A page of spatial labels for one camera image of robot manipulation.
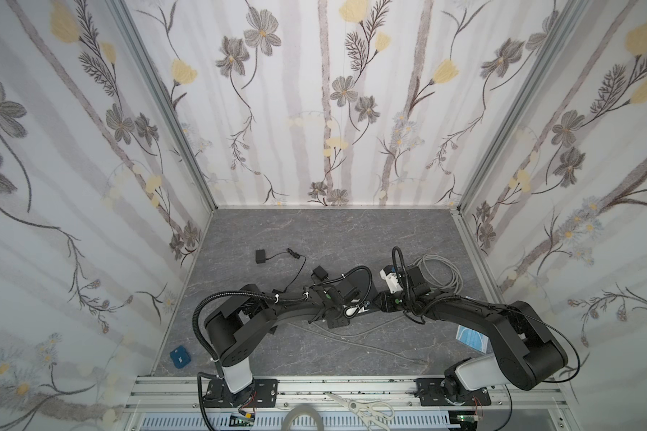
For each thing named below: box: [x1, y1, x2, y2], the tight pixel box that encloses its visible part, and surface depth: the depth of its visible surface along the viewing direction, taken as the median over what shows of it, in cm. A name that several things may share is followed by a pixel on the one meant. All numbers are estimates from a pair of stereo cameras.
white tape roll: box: [282, 404, 325, 431], surface depth 69 cm
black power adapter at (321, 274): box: [312, 264, 330, 282], surface depth 100 cm
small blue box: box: [169, 344, 192, 370], surface depth 80 cm
